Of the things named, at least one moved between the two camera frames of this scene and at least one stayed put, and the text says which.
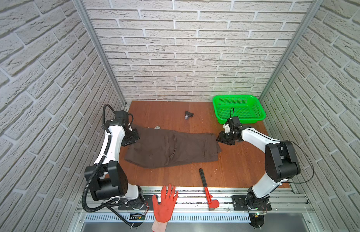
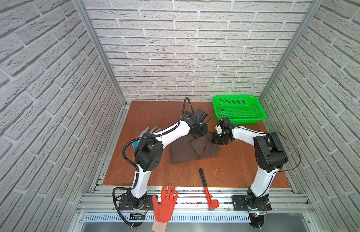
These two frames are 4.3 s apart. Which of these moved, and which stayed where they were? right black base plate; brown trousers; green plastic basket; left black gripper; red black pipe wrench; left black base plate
Moved: left black gripper; brown trousers
Stayed: green plastic basket; red black pipe wrench; right black base plate; left black base plate
